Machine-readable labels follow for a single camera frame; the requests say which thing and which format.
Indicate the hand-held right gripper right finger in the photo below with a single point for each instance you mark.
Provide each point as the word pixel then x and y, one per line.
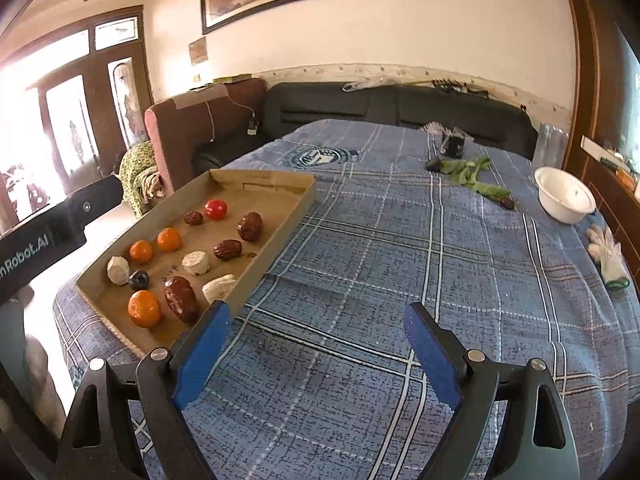
pixel 430 355

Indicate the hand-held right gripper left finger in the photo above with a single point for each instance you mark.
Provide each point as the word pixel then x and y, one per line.
pixel 202 355

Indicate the white yam chunk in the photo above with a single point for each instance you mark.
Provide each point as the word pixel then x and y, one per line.
pixel 118 270
pixel 196 262
pixel 218 287

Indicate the orange mandarin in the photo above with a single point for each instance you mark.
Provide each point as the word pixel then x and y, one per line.
pixel 169 239
pixel 144 308
pixel 140 250

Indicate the dark purple plum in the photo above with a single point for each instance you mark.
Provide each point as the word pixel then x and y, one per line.
pixel 139 279

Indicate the red tomato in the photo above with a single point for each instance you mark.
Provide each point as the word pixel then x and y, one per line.
pixel 216 209

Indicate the shallow cardboard box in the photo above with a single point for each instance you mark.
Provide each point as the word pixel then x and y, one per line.
pixel 280 210

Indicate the blue plaid blanket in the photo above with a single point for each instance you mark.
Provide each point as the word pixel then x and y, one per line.
pixel 400 260

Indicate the green patterned cloth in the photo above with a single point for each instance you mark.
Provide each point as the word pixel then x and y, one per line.
pixel 137 170

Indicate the small dark brown object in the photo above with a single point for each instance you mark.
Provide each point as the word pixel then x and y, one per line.
pixel 507 203

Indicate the brown armchair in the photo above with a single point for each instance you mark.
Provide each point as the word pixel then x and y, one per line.
pixel 185 130

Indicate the green leafy vegetable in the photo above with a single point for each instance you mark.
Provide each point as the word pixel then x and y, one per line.
pixel 470 172

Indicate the brown glass panel door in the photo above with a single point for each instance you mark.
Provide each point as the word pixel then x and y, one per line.
pixel 100 60

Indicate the white work glove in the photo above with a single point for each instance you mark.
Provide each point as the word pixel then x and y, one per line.
pixel 607 255

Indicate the white bowl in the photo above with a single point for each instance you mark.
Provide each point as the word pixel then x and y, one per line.
pixel 565 195

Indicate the small black clip object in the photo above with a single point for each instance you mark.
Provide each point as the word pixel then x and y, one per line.
pixel 453 144

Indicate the crumpled pale cloth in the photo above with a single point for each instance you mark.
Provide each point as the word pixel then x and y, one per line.
pixel 434 127

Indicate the clear plastic jar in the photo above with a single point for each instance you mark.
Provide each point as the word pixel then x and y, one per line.
pixel 550 145

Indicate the flat green object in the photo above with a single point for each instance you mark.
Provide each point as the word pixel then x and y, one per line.
pixel 231 79

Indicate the black leather sofa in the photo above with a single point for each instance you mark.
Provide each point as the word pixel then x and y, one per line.
pixel 340 102

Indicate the dark tangled object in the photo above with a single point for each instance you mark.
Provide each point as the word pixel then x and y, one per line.
pixel 457 87

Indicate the clear plastic bag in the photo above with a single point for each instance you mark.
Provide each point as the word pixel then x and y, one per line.
pixel 367 84

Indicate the brown wooden cabinet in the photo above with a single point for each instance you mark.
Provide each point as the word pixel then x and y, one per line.
pixel 600 85

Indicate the small framed wall picture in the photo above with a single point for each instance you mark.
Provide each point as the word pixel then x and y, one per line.
pixel 197 51

